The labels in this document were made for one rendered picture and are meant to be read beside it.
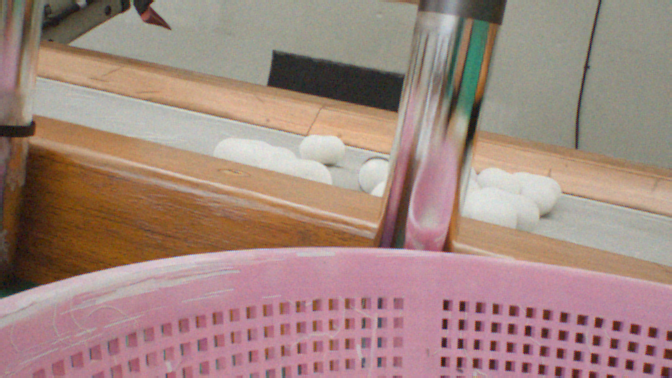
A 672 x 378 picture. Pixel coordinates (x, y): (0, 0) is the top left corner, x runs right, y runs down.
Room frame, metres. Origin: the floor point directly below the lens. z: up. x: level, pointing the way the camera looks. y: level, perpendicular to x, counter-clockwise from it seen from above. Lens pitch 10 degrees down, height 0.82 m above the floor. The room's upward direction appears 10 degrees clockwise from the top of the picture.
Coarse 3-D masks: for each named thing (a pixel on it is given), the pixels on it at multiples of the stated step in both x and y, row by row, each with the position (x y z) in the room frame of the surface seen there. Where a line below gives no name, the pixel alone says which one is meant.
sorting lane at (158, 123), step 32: (64, 96) 0.64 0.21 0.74; (96, 96) 0.68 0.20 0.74; (96, 128) 0.51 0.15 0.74; (128, 128) 0.54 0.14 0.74; (160, 128) 0.56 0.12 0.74; (192, 128) 0.59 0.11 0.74; (224, 128) 0.62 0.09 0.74; (256, 128) 0.66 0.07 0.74; (352, 160) 0.57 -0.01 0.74; (544, 224) 0.46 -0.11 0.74; (576, 224) 0.48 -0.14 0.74; (608, 224) 0.50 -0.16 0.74; (640, 224) 0.52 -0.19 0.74; (640, 256) 0.41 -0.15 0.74
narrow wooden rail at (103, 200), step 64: (64, 128) 0.33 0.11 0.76; (64, 192) 0.29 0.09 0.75; (128, 192) 0.29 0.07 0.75; (192, 192) 0.28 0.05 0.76; (256, 192) 0.27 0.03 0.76; (320, 192) 0.30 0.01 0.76; (64, 256) 0.29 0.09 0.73; (128, 256) 0.28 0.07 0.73; (512, 256) 0.25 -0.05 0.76; (576, 256) 0.26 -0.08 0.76
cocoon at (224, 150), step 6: (234, 138) 0.44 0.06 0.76; (222, 144) 0.43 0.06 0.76; (228, 144) 0.43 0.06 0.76; (234, 144) 0.43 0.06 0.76; (240, 144) 0.43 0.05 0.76; (258, 144) 0.44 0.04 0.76; (264, 144) 0.44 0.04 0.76; (216, 150) 0.43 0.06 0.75; (222, 150) 0.43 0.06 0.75; (228, 150) 0.43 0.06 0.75; (216, 156) 0.43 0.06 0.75; (222, 156) 0.43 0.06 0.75; (228, 156) 0.43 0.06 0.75
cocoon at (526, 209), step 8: (496, 192) 0.42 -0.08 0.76; (504, 192) 0.42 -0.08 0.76; (512, 200) 0.41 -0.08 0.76; (520, 200) 0.41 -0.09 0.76; (528, 200) 0.41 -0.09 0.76; (520, 208) 0.40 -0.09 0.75; (528, 208) 0.41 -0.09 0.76; (536, 208) 0.41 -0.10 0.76; (520, 216) 0.40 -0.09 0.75; (528, 216) 0.40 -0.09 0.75; (536, 216) 0.41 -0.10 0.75; (520, 224) 0.40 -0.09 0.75; (528, 224) 0.40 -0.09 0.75; (536, 224) 0.41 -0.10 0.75
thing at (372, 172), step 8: (368, 160) 0.46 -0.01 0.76; (376, 160) 0.45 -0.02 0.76; (368, 168) 0.45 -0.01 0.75; (376, 168) 0.44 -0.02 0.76; (384, 168) 0.45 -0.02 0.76; (360, 176) 0.45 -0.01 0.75; (368, 176) 0.44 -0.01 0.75; (376, 176) 0.44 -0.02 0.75; (384, 176) 0.44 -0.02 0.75; (360, 184) 0.45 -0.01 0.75; (368, 184) 0.44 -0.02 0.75; (376, 184) 0.44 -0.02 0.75; (368, 192) 0.45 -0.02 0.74
